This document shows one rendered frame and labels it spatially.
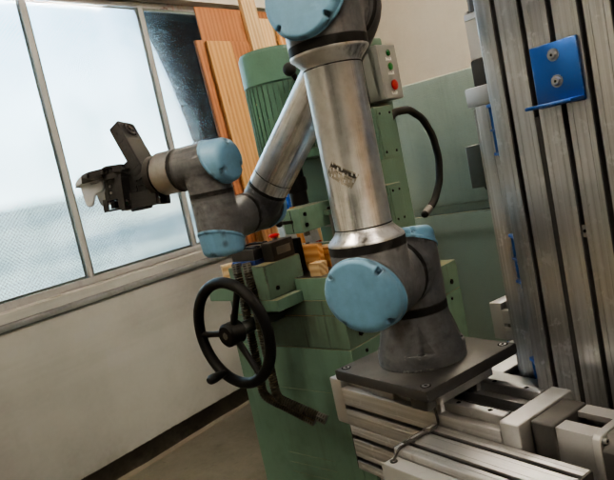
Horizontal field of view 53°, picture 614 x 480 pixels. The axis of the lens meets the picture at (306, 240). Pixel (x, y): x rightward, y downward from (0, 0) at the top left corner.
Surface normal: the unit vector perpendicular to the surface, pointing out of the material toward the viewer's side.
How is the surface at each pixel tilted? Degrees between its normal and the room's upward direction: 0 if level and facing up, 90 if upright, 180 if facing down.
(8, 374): 90
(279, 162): 104
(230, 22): 88
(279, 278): 90
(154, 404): 90
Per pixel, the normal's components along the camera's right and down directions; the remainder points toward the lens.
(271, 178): -0.14, 0.40
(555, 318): -0.79, 0.23
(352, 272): -0.43, 0.33
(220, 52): 0.73, -0.14
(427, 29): -0.62, 0.22
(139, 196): -0.48, 0.07
